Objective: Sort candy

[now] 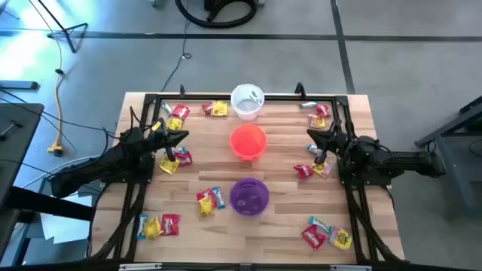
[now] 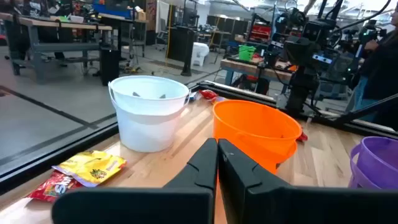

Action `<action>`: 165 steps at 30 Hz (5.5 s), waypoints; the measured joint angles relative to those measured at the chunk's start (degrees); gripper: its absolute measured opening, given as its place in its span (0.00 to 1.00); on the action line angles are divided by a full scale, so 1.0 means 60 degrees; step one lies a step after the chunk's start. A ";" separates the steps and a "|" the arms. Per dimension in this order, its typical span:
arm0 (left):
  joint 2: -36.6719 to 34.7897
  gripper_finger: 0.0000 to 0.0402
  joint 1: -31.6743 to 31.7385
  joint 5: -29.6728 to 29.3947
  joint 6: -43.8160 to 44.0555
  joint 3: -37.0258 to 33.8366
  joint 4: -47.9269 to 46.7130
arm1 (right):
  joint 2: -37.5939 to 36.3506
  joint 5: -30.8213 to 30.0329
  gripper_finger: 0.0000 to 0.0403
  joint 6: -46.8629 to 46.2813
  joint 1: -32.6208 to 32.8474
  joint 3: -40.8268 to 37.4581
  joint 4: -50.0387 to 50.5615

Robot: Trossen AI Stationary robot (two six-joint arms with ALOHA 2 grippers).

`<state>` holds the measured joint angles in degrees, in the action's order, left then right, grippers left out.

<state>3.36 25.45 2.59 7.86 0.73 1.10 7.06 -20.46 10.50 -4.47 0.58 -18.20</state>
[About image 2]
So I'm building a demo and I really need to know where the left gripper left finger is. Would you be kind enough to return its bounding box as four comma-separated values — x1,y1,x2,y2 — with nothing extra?
51,138,218,224

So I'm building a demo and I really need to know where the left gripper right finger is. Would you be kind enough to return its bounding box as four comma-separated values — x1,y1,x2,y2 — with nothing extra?
218,138,398,224

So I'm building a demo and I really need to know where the red Skittles packet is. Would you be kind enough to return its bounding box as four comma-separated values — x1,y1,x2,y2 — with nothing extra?
295,129,309,143
26,170,85,203
198,89,218,100

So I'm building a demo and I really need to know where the yellow candy packet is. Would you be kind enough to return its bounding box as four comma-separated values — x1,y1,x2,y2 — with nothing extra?
51,150,127,188

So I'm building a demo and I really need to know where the red tool chest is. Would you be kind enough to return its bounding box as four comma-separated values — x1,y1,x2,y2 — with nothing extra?
250,24,272,41

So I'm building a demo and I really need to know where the wooden table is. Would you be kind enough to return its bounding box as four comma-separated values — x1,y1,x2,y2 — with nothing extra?
220,57,295,94

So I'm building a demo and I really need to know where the green bucket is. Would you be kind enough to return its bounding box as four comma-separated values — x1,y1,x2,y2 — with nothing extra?
238,45,256,62

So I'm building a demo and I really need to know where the orange plastic bucket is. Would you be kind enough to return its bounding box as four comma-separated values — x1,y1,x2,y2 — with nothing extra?
212,99,303,175

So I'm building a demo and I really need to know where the white plastic bucket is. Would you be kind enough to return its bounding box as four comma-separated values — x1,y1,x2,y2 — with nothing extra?
108,75,191,153

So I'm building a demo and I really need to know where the person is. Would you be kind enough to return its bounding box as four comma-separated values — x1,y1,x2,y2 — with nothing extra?
353,2,398,125

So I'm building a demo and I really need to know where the white plastic container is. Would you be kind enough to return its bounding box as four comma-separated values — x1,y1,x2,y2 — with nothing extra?
191,42,210,67

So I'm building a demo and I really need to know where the purple plastic bucket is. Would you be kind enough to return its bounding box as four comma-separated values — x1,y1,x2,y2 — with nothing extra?
348,136,398,190

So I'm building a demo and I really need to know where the black cabinet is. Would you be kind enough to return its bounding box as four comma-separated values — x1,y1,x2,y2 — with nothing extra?
167,26,195,77

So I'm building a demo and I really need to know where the black trash bin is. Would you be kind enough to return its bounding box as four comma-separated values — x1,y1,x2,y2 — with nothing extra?
99,46,121,87

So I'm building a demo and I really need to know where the wooden top workbench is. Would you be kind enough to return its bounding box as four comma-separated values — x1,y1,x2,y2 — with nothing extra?
0,12,113,85

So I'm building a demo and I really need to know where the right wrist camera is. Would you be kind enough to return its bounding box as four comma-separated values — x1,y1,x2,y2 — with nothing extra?
312,52,334,65

